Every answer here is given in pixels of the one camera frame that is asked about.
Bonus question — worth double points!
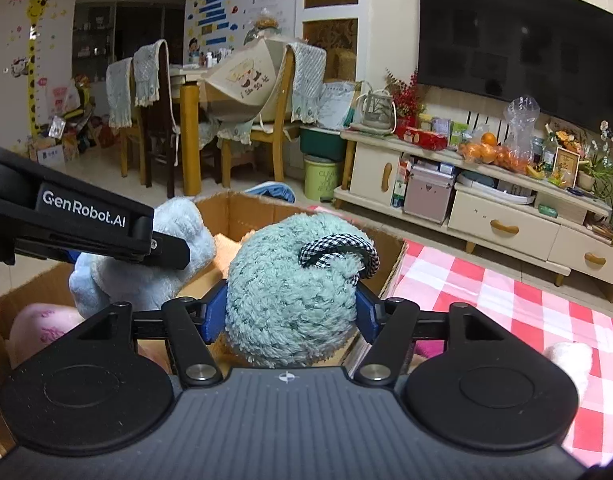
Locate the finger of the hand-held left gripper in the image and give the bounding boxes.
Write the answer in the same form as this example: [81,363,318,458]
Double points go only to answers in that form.
[151,232,191,271]

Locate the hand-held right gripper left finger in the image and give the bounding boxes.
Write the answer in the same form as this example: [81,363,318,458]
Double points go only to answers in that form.
[74,279,230,387]

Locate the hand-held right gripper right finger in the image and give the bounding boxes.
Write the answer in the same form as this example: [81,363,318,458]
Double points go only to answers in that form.
[353,284,511,387]

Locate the light blue plush toy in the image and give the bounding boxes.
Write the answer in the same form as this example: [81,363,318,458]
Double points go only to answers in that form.
[69,196,217,313]

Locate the teal fluffy plush toy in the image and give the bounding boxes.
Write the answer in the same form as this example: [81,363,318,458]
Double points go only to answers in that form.
[225,212,380,367]

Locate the green printed cardboard box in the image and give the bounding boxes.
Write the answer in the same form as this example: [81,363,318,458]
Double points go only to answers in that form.
[0,189,408,458]

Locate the pink plush toy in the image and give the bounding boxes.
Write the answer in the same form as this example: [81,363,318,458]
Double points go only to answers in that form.
[9,302,94,368]

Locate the peach plush toy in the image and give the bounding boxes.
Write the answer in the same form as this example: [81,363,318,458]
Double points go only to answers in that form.
[206,232,244,281]

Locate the pile of toys and boxes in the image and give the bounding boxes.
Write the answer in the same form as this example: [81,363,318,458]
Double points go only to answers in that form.
[29,75,117,166]

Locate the blue cloth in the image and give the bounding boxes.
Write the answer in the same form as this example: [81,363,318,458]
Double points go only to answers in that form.
[246,182,297,206]

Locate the red checkered tablecloth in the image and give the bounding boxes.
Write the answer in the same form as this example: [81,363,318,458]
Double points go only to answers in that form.
[306,204,613,471]

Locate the wooden dining table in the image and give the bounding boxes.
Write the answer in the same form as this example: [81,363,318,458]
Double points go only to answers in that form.
[169,62,287,196]

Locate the wooden chair lace cover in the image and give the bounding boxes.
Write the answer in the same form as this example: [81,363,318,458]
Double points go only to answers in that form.
[106,57,137,171]
[221,42,327,193]
[134,39,182,198]

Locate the pink storage box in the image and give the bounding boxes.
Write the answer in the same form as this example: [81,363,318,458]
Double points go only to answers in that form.
[403,164,456,224]

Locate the green white carton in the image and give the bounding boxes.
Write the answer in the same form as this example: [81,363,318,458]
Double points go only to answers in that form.
[391,155,412,208]

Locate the green trash bin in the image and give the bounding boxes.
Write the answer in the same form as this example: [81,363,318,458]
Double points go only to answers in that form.
[304,155,342,203]

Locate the cream TV cabinet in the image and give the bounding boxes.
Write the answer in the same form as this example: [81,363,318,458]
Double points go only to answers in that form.
[334,129,613,306]

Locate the dark display shelf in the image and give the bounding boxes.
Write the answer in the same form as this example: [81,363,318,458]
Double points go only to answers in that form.
[74,2,117,81]

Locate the teal storage crate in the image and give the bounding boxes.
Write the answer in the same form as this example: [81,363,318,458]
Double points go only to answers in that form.
[300,126,348,162]

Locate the white oval tray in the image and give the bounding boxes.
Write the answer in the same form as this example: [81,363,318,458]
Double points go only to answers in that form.
[459,170,537,206]

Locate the canvas tote bag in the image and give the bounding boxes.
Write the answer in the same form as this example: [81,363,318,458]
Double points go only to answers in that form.
[206,40,282,123]

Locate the red gift box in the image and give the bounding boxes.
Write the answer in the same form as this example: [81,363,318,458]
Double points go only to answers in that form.
[403,126,448,151]

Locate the pile of oranges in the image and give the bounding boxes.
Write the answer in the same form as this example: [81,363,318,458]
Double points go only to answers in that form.
[459,132,530,173]

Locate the white fluffy plush toy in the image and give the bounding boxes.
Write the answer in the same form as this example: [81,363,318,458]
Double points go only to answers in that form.
[544,341,595,411]

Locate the laminated paper sheet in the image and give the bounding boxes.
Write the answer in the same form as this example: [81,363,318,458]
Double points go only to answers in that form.
[317,81,360,131]

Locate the red berry branches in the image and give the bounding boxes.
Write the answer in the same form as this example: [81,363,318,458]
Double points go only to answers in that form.
[384,69,427,118]

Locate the wooden framed picture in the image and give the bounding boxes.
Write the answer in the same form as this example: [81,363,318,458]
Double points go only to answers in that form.
[549,146,581,189]

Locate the food basket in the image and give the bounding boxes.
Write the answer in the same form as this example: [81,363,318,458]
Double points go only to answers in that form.
[250,9,282,33]

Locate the clear plastic bag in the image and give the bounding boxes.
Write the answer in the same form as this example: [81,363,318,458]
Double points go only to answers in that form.
[503,95,541,161]

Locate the potted green plant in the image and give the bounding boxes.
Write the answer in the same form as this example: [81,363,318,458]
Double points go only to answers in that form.
[577,152,613,246]

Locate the black television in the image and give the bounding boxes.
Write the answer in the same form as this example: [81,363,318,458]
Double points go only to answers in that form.
[417,0,613,128]

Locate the giraffe height wall sticker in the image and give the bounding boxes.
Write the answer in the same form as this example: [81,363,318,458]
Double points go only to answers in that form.
[6,0,60,136]

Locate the colourful wall poster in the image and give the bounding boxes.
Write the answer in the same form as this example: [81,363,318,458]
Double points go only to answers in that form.
[184,0,300,53]

